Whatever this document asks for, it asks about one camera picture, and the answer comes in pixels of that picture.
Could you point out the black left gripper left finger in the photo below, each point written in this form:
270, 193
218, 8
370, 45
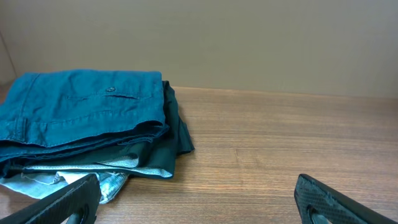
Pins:
76, 203

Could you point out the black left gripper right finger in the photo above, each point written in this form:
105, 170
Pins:
319, 203

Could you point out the folded light blue jeans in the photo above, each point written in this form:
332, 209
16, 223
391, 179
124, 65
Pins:
40, 185

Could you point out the folded blue denim shorts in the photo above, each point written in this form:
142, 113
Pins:
59, 114

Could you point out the folded dark green garment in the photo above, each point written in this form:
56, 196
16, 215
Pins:
152, 157

